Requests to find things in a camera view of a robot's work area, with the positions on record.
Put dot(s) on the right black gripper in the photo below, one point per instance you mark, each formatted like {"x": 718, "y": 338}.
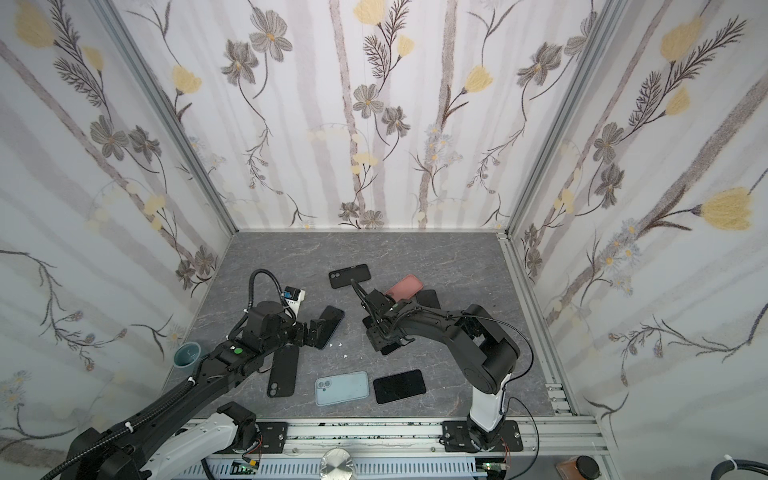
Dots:
{"x": 383, "y": 321}

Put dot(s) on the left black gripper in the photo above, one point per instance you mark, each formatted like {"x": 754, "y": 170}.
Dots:
{"x": 313, "y": 333}

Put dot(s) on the purple-edged black phone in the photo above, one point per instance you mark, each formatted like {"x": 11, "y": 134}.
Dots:
{"x": 382, "y": 335}

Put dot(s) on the blue-edged phone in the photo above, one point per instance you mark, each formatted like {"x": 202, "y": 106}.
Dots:
{"x": 333, "y": 317}
{"x": 427, "y": 298}

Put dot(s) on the pink phone case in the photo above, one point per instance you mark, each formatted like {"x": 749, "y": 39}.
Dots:
{"x": 406, "y": 288}

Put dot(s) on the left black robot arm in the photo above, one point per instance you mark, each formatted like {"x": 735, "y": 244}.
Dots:
{"x": 124, "y": 450}

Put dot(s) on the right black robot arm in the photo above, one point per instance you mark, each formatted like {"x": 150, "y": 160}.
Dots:
{"x": 483, "y": 351}

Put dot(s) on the black phone case far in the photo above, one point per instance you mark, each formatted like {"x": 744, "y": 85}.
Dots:
{"x": 345, "y": 276}

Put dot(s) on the black phone case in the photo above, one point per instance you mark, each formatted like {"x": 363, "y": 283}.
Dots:
{"x": 283, "y": 373}
{"x": 345, "y": 276}

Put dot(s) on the black phone case near left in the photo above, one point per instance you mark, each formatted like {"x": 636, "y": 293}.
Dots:
{"x": 283, "y": 373}

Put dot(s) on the light blue phone case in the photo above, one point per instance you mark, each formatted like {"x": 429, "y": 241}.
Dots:
{"x": 341, "y": 388}

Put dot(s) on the black phone near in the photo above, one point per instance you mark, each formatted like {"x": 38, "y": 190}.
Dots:
{"x": 399, "y": 386}

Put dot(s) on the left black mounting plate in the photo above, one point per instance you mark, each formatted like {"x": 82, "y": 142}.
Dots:
{"x": 272, "y": 437}

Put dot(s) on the black mounting plate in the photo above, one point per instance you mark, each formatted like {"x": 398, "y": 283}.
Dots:
{"x": 465, "y": 437}
{"x": 272, "y": 437}

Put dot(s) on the round silver knob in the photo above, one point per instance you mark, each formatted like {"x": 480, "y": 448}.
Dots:
{"x": 337, "y": 464}

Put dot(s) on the teal ceramic cup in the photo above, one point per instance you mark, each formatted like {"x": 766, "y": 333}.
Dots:
{"x": 187, "y": 355}

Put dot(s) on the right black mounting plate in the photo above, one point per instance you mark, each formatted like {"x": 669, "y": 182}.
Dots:
{"x": 465, "y": 437}

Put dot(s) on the brown box with black knob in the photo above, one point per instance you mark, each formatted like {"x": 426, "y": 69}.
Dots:
{"x": 581, "y": 467}

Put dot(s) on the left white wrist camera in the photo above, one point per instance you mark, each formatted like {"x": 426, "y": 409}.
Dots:
{"x": 293, "y": 298}

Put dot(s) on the white slotted cable duct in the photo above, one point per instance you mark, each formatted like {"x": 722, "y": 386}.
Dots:
{"x": 360, "y": 468}

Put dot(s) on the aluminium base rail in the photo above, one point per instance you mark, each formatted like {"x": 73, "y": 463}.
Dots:
{"x": 547, "y": 441}

